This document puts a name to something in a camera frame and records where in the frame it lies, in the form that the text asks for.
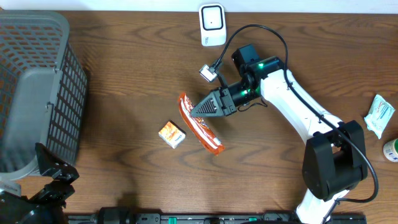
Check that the green lid white jar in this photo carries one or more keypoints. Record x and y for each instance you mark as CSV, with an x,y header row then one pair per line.
x,y
390,150

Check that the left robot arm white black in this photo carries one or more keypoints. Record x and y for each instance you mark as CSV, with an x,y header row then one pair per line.
x,y
46,206

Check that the orange small carton box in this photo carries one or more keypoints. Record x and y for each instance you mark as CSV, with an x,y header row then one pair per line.
x,y
172,134

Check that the light blue snack packet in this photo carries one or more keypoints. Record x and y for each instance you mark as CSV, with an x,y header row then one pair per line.
x,y
379,115

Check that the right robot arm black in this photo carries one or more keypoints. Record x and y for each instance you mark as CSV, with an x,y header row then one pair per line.
x,y
333,162

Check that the white barcode scanner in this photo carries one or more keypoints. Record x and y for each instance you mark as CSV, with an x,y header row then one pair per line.
x,y
212,25

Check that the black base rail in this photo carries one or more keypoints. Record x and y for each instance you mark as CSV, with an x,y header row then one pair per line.
x,y
127,216

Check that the grey plastic basket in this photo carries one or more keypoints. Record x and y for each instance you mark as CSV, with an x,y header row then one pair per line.
x,y
43,91

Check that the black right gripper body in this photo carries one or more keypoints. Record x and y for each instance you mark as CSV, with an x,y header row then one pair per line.
x,y
236,93

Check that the red Top chocolate bar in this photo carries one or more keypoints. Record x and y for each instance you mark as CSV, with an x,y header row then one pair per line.
x,y
199,127

